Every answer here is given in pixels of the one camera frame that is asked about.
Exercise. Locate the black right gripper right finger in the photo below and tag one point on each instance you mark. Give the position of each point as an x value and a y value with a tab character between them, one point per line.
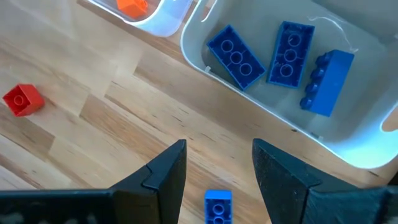
286	186

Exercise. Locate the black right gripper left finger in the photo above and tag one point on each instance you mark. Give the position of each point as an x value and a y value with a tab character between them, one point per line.
161	186

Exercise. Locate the blue two-by-four building block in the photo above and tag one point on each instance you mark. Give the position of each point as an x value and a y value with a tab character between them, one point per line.
217	208
332	84
290	56
236	57

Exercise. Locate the red two-by-two building block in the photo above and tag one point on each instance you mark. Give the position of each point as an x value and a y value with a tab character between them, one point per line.
23	101

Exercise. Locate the orange toy building block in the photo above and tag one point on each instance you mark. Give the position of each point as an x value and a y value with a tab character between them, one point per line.
132	7

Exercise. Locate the light grey plastic bin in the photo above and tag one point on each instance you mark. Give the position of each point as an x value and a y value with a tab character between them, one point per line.
357	140

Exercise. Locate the clear plastic bin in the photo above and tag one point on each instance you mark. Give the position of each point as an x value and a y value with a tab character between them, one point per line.
168	21

